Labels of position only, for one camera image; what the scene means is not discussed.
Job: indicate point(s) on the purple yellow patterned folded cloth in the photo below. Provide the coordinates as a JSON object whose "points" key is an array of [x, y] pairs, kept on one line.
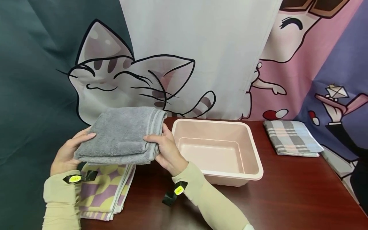
{"points": [[105, 191]]}

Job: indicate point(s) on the grey plaid folded cloth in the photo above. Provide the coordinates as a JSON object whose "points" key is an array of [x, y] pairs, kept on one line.
{"points": [[291, 137]]}

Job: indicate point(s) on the person's right hand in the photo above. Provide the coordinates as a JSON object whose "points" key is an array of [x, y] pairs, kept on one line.
{"points": [[169, 155]]}

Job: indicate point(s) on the person's left hand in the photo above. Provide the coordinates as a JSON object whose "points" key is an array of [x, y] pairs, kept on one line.
{"points": [[64, 156]]}

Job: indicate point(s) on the black wrist band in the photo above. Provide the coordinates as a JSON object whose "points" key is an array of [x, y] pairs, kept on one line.
{"points": [[79, 177], [175, 191]]}

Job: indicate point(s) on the pink plastic tub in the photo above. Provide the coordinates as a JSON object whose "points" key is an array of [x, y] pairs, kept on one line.
{"points": [[218, 150]]}

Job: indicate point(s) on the grey towel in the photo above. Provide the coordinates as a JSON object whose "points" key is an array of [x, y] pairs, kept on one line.
{"points": [[120, 134]]}

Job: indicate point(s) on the person's right forearm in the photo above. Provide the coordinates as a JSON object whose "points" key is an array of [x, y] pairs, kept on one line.
{"points": [[211, 199]]}

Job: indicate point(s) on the person's left forearm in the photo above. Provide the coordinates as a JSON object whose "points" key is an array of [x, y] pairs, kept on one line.
{"points": [[61, 203]]}

